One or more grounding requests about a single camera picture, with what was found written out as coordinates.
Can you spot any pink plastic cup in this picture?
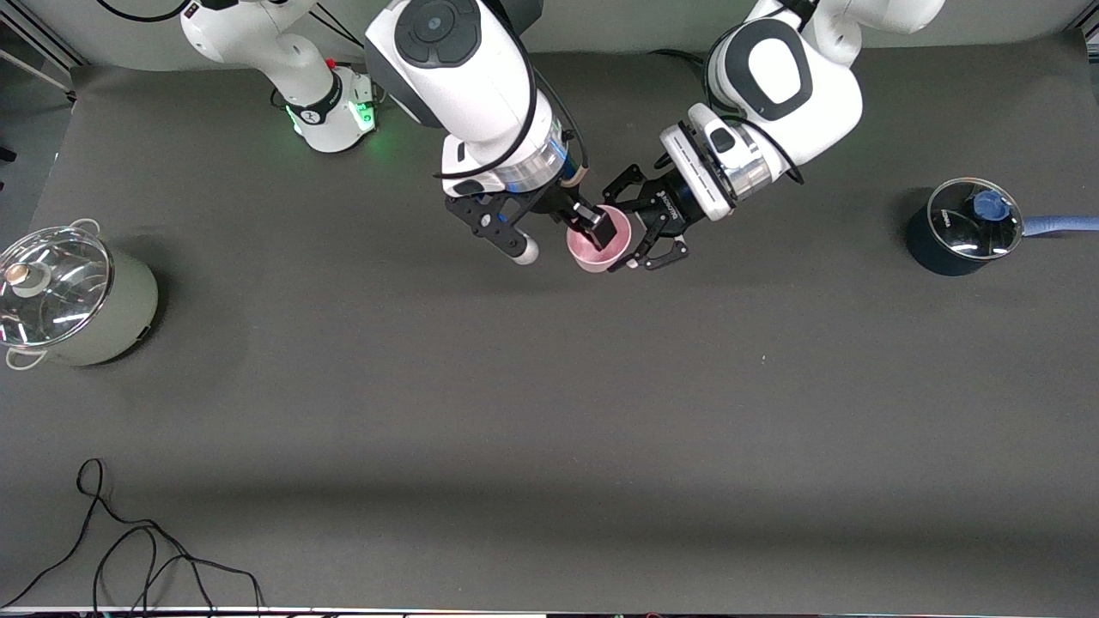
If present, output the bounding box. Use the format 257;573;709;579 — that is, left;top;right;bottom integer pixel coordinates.
567;204;634;274

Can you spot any dark grey table mat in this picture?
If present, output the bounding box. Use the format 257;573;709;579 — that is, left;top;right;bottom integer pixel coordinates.
0;34;1099;612

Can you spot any dark blue saucepan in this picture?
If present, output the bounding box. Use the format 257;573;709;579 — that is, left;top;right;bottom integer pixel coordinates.
906;178;1099;277

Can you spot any pale grey cooking pot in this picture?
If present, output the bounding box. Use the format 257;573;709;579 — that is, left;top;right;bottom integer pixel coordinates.
0;219;161;371

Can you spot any glass lid with white knob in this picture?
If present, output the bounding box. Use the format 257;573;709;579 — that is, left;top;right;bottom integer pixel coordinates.
0;225;114;349

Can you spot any black arm base cable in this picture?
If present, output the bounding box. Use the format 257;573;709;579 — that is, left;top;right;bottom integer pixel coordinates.
648;49;713;71
309;4;392;108

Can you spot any thin black loose cable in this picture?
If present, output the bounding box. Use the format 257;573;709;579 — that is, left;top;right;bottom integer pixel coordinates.
0;457;265;615

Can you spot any aluminium frame rail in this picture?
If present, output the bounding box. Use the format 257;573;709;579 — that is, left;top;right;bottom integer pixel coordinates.
0;13;88;100

